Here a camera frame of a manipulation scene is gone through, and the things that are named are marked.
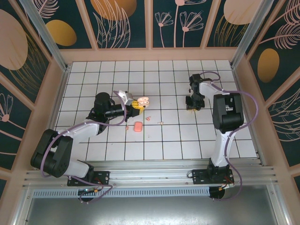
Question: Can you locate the slotted grey cable duct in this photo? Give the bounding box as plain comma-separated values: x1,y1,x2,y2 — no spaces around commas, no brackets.
32,186,210,197

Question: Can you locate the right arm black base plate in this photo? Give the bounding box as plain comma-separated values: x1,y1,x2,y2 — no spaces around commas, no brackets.
187,168,235,186

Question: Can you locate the small green circuit board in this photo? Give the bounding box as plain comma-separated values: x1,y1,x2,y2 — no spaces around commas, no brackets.
78,187,100,195

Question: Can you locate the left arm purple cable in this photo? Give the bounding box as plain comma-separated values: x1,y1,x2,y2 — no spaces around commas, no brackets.
39,90,129,204

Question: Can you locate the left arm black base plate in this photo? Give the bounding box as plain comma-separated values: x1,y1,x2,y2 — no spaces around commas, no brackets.
67,170,111,187

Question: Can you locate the grey metal sheet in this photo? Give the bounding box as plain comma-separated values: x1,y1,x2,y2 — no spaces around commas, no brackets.
14,185,289,225

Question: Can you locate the aluminium mounting rail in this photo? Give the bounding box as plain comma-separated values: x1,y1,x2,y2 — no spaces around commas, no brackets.
22,159,279,188

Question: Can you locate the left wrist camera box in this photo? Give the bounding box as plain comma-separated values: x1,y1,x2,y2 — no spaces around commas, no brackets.
118,90,135,106

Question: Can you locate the aluminium corner post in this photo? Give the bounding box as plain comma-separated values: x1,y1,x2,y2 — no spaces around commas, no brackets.
230,0,282,68
18,0,71,71

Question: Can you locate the white orange wire connector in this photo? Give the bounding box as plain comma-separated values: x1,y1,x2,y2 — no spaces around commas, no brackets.
219,182,235,191

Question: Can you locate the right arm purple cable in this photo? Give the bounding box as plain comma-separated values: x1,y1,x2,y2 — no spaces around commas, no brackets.
200,71,259,202

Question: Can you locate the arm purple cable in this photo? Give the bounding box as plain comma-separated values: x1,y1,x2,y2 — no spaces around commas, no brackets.
39,90,129,204
200,71,259,202

